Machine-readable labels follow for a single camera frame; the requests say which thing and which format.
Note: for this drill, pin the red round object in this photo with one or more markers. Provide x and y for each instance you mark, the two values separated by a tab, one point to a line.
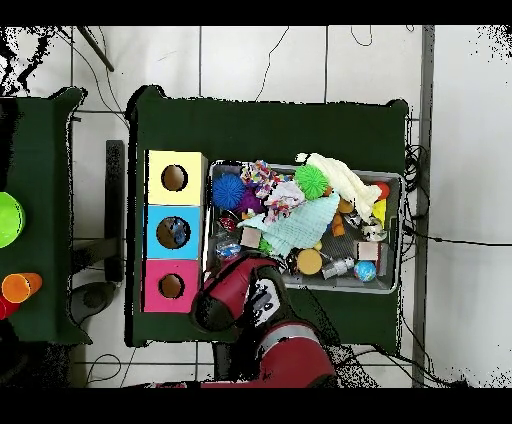
6	309

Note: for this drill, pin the orange bear toy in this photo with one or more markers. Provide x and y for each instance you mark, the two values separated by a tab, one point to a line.
340	218

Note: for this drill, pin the tan round bun toy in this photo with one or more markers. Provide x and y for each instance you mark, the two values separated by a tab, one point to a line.
310	262

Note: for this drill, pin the green bowl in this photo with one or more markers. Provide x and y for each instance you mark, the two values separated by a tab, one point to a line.
8	218

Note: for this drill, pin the green spiky ball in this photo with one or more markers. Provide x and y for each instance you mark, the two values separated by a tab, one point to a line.
311	182

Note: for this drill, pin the small blue globe ball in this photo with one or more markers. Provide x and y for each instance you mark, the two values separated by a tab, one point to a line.
366	271

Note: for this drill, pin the small red ball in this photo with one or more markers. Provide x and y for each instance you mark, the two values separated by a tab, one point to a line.
382	190

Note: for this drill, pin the colourful patterned cloth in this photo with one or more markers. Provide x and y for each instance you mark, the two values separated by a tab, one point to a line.
284	196
258	172

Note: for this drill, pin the red black toy car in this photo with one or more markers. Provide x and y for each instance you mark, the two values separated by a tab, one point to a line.
228	222

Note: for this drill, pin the shallow clear mesh bin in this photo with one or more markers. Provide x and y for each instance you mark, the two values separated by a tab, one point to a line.
388	280

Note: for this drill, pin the side table with green cloth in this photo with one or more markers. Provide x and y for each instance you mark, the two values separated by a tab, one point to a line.
52	160

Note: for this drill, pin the wooden box with three holes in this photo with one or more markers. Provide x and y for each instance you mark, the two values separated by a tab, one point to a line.
172	200

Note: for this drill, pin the mint green cloth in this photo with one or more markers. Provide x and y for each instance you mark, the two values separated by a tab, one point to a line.
300	226

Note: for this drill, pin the round silver tin can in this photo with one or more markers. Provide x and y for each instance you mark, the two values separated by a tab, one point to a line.
374	230

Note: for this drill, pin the orange round object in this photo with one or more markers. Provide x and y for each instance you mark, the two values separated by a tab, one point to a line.
20	286

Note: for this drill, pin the purple spiky ball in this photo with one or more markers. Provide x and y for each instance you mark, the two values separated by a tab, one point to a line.
250	200

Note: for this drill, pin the blue spiky ball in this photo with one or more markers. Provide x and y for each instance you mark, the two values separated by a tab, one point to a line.
229	191

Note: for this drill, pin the small wooden cube block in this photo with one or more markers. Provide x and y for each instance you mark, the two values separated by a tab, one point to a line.
368	250

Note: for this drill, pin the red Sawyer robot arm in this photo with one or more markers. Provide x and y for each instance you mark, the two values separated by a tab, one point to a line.
272	352

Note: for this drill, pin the pale yellow cloth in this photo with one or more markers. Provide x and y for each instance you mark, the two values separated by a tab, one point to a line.
344	180

